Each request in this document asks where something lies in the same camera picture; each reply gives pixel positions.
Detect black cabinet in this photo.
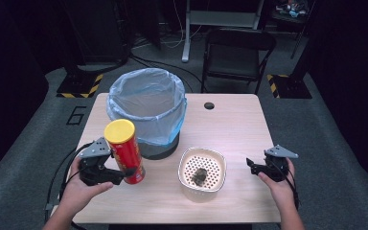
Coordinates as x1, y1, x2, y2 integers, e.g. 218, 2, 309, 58
59, 0, 132, 66

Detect white perforated strainer basket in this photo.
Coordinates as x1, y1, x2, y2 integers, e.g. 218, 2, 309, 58
177, 147, 228, 204

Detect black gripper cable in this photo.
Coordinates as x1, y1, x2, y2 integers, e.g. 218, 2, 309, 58
43, 141, 94, 230
269, 157, 301, 211

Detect white floor cables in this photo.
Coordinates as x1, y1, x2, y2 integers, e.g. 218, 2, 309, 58
133, 0, 204, 51

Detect person's left hand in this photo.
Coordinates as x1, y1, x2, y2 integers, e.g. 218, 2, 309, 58
58, 156, 115, 213

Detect black yellow striped stand base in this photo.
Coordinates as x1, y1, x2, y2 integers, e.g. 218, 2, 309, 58
265, 73, 313, 100
56, 72, 105, 100

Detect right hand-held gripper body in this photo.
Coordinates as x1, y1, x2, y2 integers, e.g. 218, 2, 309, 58
263, 144, 300, 183

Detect white metal desk frame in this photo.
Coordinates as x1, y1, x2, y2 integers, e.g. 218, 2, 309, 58
180, 0, 265, 63

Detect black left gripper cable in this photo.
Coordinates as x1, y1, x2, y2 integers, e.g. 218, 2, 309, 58
43, 141, 94, 230

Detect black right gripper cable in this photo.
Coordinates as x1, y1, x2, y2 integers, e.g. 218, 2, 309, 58
269, 157, 301, 211

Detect red chip can yellow lid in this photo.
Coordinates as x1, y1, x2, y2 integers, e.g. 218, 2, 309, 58
103, 118, 147, 186

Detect cluttered dark shelf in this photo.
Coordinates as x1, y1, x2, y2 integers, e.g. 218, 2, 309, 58
271, 0, 314, 25

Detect black floor cable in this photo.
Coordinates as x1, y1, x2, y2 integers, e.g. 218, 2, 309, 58
129, 53, 207, 94

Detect clump of dark tea leaves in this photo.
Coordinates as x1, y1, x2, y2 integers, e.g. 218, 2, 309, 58
190, 167, 209, 187

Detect person's right hand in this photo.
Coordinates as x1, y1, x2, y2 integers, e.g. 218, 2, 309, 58
256, 157, 297, 213

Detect black folding chair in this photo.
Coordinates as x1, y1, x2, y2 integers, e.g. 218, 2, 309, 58
200, 27, 278, 96

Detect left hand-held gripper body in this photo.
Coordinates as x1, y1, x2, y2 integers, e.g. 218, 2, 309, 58
77, 136, 126, 187

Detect trash bin with blue bag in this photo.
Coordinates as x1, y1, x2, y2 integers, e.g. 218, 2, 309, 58
105, 67, 188, 148

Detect dark grey trash bin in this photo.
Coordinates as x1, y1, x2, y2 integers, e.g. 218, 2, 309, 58
137, 131, 181, 161

